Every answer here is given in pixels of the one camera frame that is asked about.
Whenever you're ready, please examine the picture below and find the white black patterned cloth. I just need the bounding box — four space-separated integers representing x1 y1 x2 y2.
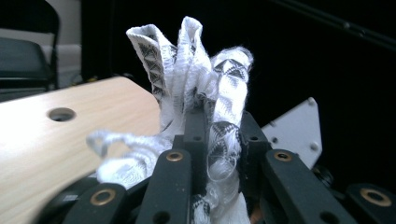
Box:
86 15 255 224

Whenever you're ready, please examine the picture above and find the black folding chair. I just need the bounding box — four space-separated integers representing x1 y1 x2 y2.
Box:
0 0 61 94

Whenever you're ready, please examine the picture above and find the round table grommet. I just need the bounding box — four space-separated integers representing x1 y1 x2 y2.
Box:
46 106 78 123

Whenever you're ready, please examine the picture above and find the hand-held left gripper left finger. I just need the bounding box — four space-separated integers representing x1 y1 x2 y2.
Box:
172 101 209 198

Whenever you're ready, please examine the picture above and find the black metal stand bar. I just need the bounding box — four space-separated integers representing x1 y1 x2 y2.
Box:
270 0 396 52

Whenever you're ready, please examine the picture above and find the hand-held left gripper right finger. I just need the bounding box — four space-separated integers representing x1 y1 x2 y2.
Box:
237 110 273 201

